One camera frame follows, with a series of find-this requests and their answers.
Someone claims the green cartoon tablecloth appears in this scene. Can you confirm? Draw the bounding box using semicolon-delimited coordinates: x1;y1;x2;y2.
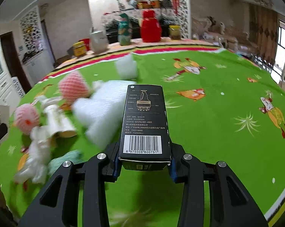
0;45;285;226

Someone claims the green white foam net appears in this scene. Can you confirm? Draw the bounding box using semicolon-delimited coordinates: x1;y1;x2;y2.
48;150;83;176

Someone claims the amber glass jar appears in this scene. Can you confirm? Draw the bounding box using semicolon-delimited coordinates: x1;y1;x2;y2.
169;25;181;40

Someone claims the yellow lidded jar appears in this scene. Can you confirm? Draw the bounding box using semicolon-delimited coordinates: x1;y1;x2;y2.
73;41;87;58

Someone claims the red gift bag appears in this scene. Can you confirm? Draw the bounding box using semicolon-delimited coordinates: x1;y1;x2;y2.
79;38;90;51

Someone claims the lace covered sideboard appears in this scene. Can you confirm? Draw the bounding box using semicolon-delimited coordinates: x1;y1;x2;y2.
101;8;176;44

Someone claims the red thermos jug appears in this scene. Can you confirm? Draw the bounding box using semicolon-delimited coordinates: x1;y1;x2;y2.
140;9;161;43

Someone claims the large white foam block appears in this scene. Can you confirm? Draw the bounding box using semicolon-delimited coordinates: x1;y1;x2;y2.
72;80;135;149

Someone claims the woven orange basket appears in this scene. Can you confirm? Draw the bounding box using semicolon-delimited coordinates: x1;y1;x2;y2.
137;0;161;9

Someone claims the white glass-door cabinet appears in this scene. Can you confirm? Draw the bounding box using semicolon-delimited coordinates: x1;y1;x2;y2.
0;16;22;114

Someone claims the green patterned snack bag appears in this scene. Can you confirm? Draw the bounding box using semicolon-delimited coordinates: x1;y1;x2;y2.
118;13;132;46

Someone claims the small white foam piece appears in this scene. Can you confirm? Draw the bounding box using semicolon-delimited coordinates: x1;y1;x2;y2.
115;53;138;80

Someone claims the low white shoe cabinet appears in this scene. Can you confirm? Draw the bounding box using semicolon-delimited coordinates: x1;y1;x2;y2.
23;50;54;86

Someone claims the pink foam fruit net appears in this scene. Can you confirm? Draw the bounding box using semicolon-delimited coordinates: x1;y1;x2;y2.
13;103;40;135

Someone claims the black product box with barcode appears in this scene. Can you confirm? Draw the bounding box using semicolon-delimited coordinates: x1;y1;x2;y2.
118;84;171;171

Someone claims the red white foam fruit net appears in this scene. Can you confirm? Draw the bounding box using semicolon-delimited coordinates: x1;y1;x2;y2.
58;71;91;105

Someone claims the white paper cup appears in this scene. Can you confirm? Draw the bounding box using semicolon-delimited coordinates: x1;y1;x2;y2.
43;105;77;138

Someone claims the white ceramic teapot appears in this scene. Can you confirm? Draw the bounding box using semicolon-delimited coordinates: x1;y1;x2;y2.
90;30;109;53

